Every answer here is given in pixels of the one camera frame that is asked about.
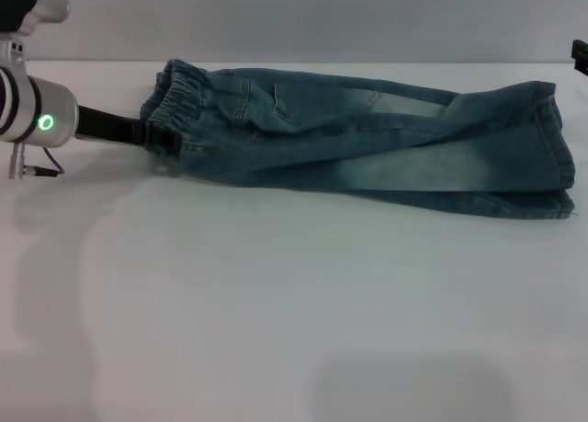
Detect blue denim shorts with print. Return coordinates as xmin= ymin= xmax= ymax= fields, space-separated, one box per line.
xmin=140 ymin=57 xmax=578 ymax=222

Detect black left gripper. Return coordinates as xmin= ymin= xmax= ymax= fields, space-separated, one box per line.
xmin=73 ymin=102 xmax=183 ymax=155

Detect left arm cable with plug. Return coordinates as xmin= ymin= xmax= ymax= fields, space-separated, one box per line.
xmin=6 ymin=141 xmax=66 ymax=180

